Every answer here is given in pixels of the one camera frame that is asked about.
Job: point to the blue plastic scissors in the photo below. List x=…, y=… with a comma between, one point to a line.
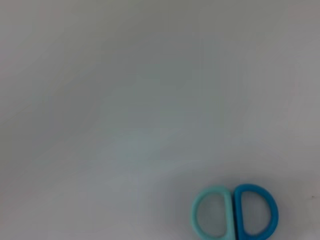
x=235, y=212

